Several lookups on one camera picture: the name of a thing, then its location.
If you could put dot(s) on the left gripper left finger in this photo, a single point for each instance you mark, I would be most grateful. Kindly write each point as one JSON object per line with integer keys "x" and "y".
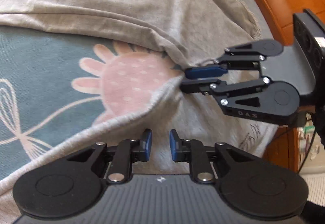
{"x": 125, "y": 154}

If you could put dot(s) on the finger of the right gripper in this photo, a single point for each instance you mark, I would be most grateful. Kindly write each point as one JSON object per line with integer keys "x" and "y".
{"x": 260, "y": 99}
{"x": 248, "y": 56}

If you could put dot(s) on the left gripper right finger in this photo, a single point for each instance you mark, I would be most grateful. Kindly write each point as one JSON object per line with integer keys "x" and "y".
{"x": 195, "y": 154}

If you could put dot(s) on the grey sweatpants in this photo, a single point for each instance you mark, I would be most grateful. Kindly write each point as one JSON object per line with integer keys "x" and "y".
{"x": 152, "y": 48}

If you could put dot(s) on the blue floral bed sheet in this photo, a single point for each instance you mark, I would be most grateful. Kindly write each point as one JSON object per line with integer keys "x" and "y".
{"x": 63, "y": 81}

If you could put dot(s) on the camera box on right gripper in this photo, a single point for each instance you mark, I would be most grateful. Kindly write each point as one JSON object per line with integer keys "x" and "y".
{"x": 309, "y": 33}

